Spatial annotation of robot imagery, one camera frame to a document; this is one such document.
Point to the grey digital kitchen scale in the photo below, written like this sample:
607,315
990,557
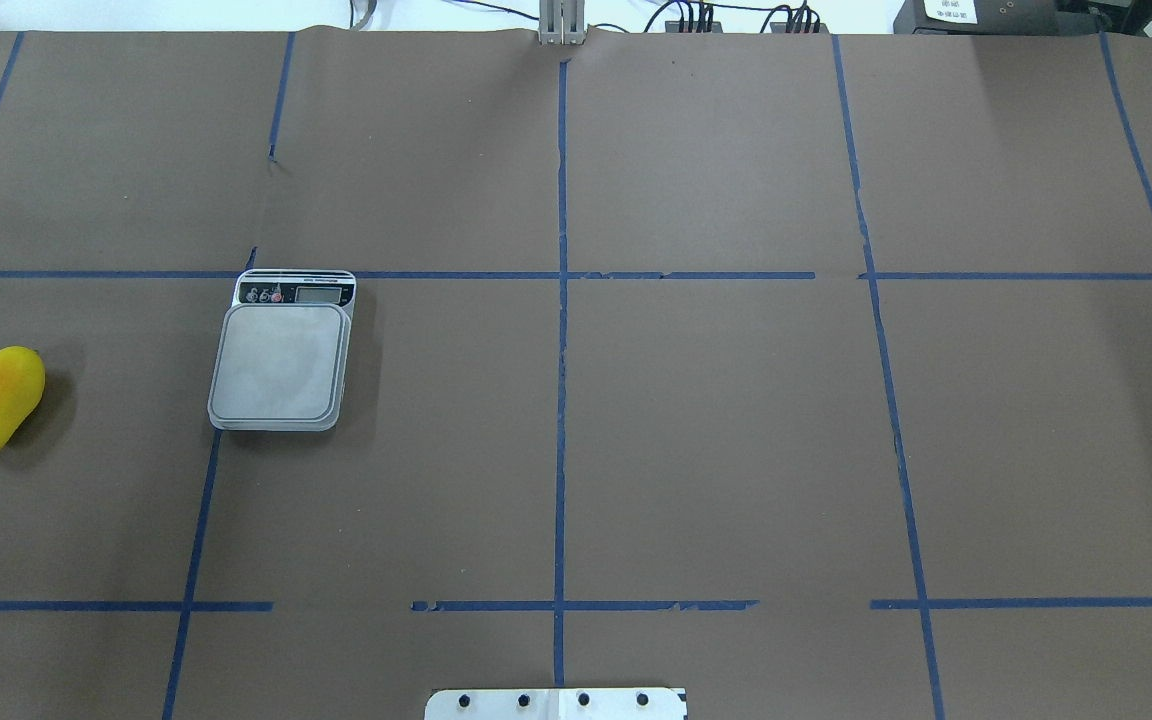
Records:
283,351

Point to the white metal bracket with holes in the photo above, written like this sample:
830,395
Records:
559,703

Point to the black connector block right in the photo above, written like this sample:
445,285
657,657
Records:
793,20

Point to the black connector block left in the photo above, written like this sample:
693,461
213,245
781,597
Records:
694,20

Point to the dark grey device box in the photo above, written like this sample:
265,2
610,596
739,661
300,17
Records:
996,18

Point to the black connector block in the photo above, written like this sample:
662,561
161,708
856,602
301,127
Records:
793,20
694,20

